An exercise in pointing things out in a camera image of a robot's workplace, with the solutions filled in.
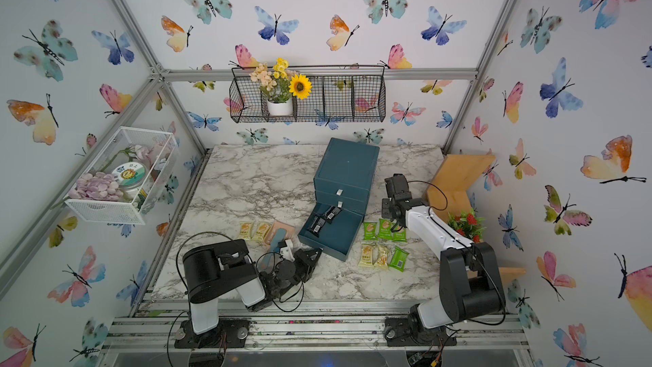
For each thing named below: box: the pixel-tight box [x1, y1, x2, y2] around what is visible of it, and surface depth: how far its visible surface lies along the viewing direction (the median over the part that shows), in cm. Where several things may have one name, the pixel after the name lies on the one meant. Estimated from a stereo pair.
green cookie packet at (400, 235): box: [392, 227, 409, 243], surface depth 94 cm
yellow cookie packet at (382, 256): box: [376, 245, 388, 267], surface depth 88 cm
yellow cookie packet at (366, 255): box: [358, 243, 375, 267], surface depth 88 cm
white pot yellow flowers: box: [249, 57, 313, 118], surface depth 86 cm
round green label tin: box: [112, 161, 148, 190], surface depth 67 cm
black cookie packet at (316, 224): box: [306, 214, 326, 238], surface depth 96 cm
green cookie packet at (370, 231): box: [363, 221, 378, 241], surface depth 95 cm
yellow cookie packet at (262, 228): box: [252, 222, 273, 242], surface depth 95 cm
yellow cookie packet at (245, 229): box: [237, 220, 255, 241], surface depth 97 cm
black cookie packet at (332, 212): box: [326, 205, 343, 224], surface depth 99 cm
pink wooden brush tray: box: [264, 220, 296, 247], surface depth 96 cm
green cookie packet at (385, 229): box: [378, 218, 393, 241], surface depth 96 cm
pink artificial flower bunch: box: [67, 171, 124, 202], surface depth 61 cm
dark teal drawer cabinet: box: [313, 137, 380, 215], surface depth 88 cm
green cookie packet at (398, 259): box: [388, 245, 410, 273], surface depth 88 cm
